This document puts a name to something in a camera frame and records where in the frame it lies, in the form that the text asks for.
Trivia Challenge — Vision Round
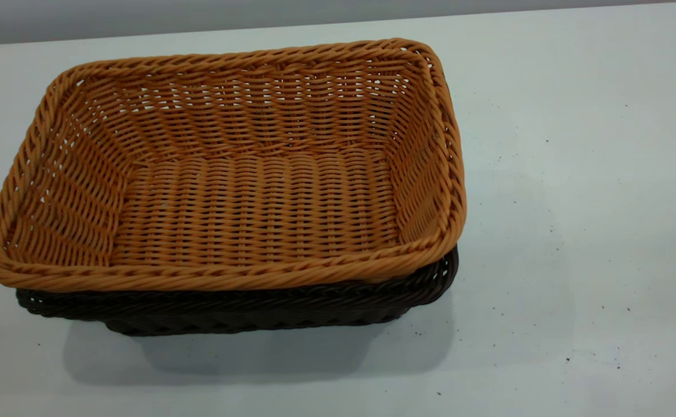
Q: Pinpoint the orange wicker basket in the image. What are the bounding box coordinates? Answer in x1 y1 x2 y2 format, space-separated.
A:
0 38 467 292

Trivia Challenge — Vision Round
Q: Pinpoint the black wicker basket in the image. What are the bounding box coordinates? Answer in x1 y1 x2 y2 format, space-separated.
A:
16 246 459 337

